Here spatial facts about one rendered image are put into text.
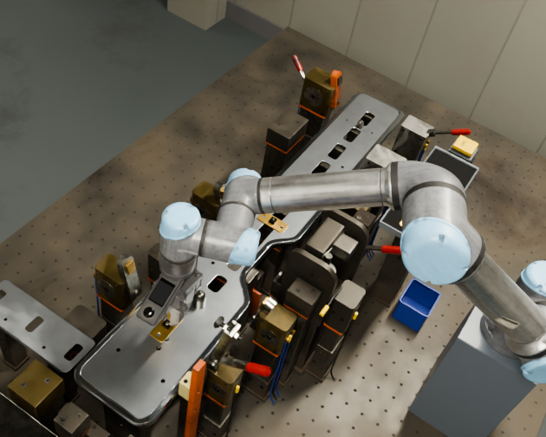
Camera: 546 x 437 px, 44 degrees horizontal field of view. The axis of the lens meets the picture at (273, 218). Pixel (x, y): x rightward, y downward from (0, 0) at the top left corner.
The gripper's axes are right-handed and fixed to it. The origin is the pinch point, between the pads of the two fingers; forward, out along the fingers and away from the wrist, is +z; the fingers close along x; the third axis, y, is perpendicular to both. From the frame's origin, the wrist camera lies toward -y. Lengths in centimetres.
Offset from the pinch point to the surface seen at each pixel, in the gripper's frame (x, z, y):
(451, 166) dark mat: -34, -10, 84
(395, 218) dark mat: -30, -9, 55
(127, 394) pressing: -1.9, 7.9, -15.7
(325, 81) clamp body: 17, 0, 105
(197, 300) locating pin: -0.4, 4.1, 11.3
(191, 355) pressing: -7.3, 7.7, 0.4
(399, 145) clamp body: -14, 8, 102
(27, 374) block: 15.6, 2.1, -26.9
